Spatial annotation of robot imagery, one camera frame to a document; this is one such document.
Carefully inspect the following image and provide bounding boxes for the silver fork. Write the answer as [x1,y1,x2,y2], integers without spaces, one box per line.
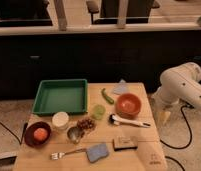
[50,148,86,160]

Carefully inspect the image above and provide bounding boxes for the white round container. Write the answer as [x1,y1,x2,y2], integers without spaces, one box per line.
[52,112,69,130]

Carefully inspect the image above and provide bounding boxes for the green chili pepper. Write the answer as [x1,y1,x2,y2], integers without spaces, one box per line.
[101,88,114,105]

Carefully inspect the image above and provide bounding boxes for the wooden felt eraser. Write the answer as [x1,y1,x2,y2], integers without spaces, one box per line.
[113,137,138,151]

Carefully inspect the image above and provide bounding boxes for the light green cup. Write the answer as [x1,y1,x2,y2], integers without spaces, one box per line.
[92,105,106,120]

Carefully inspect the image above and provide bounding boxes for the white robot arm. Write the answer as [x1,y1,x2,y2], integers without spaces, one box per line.
[152,62,201,126]

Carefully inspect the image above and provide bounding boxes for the metal measuring cup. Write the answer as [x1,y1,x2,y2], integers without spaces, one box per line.
[67,126,84,144]

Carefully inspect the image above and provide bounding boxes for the orange fruit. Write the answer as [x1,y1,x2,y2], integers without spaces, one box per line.
[33,128,48,141]

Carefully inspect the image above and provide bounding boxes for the blue sponge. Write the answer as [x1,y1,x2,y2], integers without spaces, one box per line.
[86,143,109,163]

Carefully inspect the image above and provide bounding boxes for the brown grape bunch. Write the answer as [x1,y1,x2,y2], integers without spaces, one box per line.
[77,118,96,130]

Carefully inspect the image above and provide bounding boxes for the dark red plate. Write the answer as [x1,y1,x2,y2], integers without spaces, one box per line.
[24,121,52,148]

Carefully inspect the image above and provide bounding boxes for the green plastic tray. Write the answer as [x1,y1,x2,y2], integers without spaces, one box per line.
[32,79,88,116]

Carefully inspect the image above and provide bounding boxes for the orange bowl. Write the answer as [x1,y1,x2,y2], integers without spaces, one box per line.
[115,93,142,119]

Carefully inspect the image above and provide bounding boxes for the black cable left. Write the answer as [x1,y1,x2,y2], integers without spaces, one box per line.
[0,118,29,146]

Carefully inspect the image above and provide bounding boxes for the black cable right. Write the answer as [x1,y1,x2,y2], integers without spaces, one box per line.
[159,104,194,171]

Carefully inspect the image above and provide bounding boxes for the dark office chair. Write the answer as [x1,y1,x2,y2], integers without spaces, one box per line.
[86,0,160,25]

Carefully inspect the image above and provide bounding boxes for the grey folded cloth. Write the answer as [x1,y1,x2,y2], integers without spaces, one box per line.
[112,79,129,95]

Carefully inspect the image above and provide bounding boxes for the black cable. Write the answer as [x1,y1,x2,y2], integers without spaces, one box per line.
[0,118,29,146]
[159,104,194,171]

